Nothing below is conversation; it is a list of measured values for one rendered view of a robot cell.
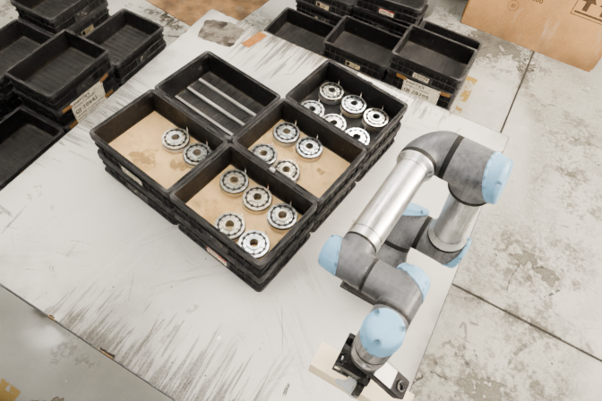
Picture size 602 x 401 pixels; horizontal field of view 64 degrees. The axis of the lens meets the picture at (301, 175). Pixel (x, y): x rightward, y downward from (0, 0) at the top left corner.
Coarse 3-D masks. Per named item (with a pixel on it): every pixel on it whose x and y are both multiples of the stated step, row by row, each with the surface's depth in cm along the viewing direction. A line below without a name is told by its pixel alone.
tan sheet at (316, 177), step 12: (300, 132) 191; (276, 144) 186; (288, 156) 184; (324, 156) 185; (336, 156) 186; (300, 168) 181; (312, 168) 181; (324, 168) 182; (336, 168) 182; (300, 180) 178; (312, 180) 178; (324, 180) 178; (312, 192) 175
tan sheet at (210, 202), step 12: (228, 168) 178; (216, 180) 175; (252, 180) 176; (204, 192) 171; (216, 192) 172; (192, 204) 168; (204, 204) 168; (216, 204) 169; (228, 204) 169; (240, 204) 170; (204, 216) 166; (216, 216) 166; (252, 216) 167; (264, 216) 168; (300, 216) 169; (252, 228) 164; (264, 228) 165; (276, 240) 163
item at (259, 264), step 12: (228, 144) 172; (216, 156) 170; (204, 168) 166; (264, 168) 167; (300, 192) 163; (180, 204) 156; (192, 216) 155; (216, 228) 152; (228, 240) 150; (240, 252) 149; (276, 252) 151; (264, 264) 147
